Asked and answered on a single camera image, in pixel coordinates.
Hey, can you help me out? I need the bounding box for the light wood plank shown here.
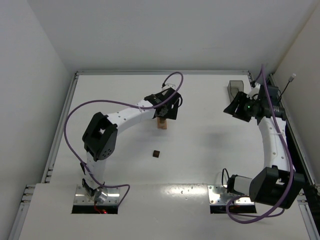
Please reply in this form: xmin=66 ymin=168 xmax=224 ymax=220
xmin=162 ymin=122 xmax=167 ymax=130

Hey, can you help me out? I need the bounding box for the light wood rectangular block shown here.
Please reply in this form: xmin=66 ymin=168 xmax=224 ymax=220
xmin=157 ymin=118 xmax=164 ymax=129

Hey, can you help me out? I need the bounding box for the clear grey plastic bin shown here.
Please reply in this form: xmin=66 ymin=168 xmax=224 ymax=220
xmin=227 ymin=80 xmax=244 ymax=102

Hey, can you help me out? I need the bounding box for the small dark wood cube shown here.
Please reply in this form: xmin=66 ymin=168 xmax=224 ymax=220
xmin=152 ymin=150 xmax=160 ymax=158

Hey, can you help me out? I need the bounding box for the dark wood arch block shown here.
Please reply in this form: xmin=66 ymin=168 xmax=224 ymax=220
xmin=159 ymin=118 xmax=167 ymax=125

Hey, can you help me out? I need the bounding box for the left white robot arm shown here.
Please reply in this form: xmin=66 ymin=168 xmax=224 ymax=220
xmin=82 ymin=87 xmax=182 ymax=197

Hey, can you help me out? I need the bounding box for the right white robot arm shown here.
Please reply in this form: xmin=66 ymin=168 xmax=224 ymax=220
xmin=224 ymin=85 xmax=305 ymax=209

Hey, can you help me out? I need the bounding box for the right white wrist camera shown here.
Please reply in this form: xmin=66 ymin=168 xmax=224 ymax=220
xmin=247 ymin=82 xmax=261 ymax=99

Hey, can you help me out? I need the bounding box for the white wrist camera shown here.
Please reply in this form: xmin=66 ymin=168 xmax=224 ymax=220
xmin=161 ymin=83 xmax=176 ymax=91
xmin=247 ymin=82 xmax=261 ymax=99

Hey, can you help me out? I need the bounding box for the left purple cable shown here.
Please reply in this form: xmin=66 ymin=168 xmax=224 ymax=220
xmin=63 ymin=71 xmax=185 ymax=206

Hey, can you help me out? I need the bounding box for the purple cable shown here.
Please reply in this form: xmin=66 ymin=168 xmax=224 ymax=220
xmin=225 ymin=63 xmax=295 ymax=224
xmin=63 ymin=71 xmax=185 ymax=206

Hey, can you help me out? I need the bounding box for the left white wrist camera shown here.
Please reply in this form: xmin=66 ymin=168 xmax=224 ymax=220
xmin=161 ymin=83 xmax=176 ymax=91

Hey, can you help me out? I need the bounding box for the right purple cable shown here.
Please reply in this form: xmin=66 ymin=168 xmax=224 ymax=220
xmin=225 ymin=63 xmax=295 ymax=224

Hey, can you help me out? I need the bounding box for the black wall cable with plug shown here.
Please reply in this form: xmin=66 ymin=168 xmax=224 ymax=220
xmin=278 ymin=73 xmax=297 ymax=100

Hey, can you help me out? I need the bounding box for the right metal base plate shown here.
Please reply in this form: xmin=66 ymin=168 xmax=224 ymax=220
xmin=207 ymin=184 xmax=255 ymax=207

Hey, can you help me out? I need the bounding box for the metal base plate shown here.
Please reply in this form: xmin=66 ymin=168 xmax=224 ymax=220
xmin=73 ymin=185 xmax=120 ymax=206
xmin=207 ymin=184 xmax=255 ymax=207

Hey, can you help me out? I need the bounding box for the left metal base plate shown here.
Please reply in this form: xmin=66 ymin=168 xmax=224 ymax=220
xmin=73 ymin=185 xmax=120 ymax=206

